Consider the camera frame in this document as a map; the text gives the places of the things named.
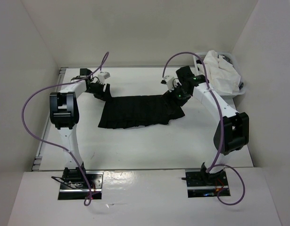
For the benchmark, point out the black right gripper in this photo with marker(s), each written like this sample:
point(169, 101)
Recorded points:
point(181, 102)

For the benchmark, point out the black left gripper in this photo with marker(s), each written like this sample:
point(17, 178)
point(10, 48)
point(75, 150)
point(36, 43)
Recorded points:
point(103, 96)

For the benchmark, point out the black pleated skirt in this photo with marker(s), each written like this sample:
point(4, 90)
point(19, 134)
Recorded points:
point(134, 111)

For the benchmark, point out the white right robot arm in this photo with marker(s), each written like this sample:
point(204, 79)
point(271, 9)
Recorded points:
point(232, 132)

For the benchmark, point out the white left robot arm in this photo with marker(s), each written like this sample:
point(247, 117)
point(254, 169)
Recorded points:
point(64, 115)

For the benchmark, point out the white crumpled skirt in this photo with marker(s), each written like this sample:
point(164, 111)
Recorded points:
point(221, 74)

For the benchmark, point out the white plastic basket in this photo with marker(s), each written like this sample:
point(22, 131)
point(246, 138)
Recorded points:
point(199, 70)

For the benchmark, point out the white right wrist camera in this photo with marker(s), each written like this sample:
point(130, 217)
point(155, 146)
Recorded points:
point(171, 82)

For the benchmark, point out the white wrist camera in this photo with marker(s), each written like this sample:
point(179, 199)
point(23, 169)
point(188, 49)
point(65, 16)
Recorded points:
point(102, 76)
point(171, 82)

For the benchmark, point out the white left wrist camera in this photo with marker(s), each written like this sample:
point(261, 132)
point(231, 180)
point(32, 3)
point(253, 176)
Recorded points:
point(102, 76)

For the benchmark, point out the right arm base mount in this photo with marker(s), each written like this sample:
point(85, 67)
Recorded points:
point(198, 188)

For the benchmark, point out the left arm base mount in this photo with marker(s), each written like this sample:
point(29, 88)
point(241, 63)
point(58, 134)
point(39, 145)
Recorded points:
point(74, 187)

